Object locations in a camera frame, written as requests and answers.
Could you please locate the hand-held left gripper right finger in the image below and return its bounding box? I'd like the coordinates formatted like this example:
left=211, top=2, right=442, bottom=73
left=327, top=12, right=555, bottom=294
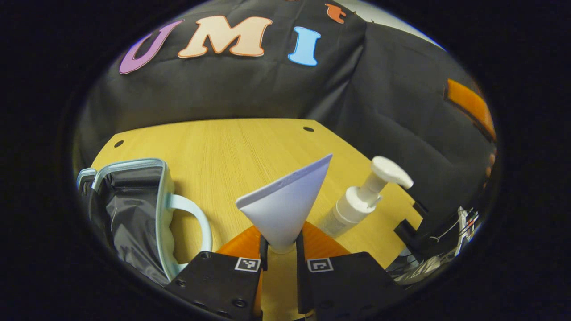
left=296, top=222, right=409, bottom=321

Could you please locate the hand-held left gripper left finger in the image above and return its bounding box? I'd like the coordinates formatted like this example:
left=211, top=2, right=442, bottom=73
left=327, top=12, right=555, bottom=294
left=165, top=225, right=269, bottom=321

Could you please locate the white skin care tube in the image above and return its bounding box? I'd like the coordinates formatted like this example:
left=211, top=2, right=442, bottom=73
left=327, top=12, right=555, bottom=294
left=235, top=154, right=333, bottom=255

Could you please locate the white pump bottle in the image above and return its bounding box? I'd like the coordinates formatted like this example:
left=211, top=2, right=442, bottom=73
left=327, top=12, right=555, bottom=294
left=318, top=156, right=414, bottom=238

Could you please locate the black backdrop cloth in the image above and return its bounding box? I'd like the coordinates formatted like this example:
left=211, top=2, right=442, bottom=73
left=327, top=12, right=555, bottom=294
left=76, top=0, right=498, bottom=232

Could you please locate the dark equipment with cables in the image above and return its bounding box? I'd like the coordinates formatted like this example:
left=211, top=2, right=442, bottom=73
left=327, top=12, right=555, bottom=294
left=386, top=201, right=482, bottom=286

